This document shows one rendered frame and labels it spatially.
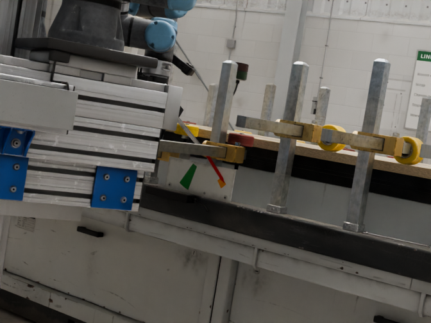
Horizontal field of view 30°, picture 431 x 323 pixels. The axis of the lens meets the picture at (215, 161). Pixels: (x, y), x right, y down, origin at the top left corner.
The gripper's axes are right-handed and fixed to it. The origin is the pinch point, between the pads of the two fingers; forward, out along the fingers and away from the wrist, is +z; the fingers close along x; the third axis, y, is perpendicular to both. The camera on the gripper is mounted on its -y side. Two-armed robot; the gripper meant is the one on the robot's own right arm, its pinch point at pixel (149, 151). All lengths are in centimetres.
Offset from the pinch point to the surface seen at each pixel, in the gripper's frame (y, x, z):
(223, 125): -35.0, -2.2, -10.0
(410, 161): -51, 52, -9
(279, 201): -34.0, 22.6, 9.0
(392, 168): -50, 48, -6
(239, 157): -35.8, 5.0, -1.0
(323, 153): -50, 25, -6
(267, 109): -143, -58, -20
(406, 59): -724, -255, -116
